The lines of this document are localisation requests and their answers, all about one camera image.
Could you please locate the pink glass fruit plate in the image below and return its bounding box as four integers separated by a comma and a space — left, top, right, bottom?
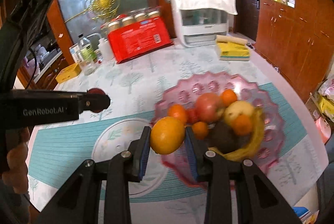
152, 72, 285, 173

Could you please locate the yellow cardboard box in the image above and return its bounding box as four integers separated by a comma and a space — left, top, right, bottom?
56, 63, 81, 84

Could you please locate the dark avocado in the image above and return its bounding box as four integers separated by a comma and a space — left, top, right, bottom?
208, 121, 251, 154

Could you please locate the person's left hand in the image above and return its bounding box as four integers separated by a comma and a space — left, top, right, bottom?
1, 128, 30, 194

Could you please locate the clear drinking glass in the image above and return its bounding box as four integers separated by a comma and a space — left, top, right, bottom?
78, 52, 96, 76

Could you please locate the white tabletop appliance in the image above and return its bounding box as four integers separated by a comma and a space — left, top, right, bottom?
171, 0, 229, 48

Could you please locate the red snack package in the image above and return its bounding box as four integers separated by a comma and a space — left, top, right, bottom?
108, 17, 173, 64

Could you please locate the yellow apple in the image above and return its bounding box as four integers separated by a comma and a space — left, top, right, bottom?
223, 100, 255, 125

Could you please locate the red apple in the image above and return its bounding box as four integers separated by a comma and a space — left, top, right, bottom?
195, 92, 224, 123

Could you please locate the green label water bottle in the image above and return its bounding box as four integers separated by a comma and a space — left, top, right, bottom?
78, 34, 97, 62

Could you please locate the small yellow-orange tangerine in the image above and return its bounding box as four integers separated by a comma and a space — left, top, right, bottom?
191, 122, 209, 140

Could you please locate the dark red plum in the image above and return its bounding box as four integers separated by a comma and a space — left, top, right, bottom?
87, 88, 105, 95

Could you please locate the small orange tangerine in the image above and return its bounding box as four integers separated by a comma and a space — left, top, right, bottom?
168, 104, 187, 124

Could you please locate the tree pattern tablecloth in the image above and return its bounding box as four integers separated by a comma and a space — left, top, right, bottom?
28, 46, 328, 223

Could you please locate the yellow tissue pack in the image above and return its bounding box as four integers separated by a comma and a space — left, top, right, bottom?
216, 35, 250, 61

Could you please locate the small white carton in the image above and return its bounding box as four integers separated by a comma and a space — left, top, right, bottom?
69, 43, 80, 63

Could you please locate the white round leaf plate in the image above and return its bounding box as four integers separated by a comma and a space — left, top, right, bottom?
92, 118, 168, 198

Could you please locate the orange with stem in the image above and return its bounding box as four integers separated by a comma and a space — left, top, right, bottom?
150, 117, 185, 155

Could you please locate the wooden cabinet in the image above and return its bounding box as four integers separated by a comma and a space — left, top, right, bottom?
255, 0, 333, 101

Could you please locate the yellow banana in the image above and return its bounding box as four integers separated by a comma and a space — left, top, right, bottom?
209, 108, 264, 162

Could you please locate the small red tomato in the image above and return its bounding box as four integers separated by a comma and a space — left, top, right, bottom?
186, 108, 199, 125

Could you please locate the white plastic bottle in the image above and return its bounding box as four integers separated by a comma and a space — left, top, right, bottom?
98, 38, 114, 61

